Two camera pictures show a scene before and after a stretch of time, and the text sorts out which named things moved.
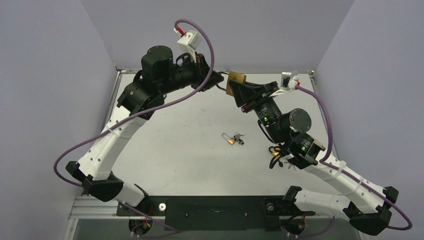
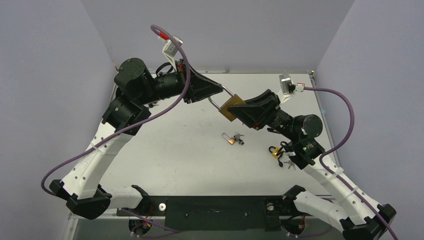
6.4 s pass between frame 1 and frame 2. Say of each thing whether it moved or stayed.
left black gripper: moved
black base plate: stayed
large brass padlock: moved
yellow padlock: stayed
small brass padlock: stayed
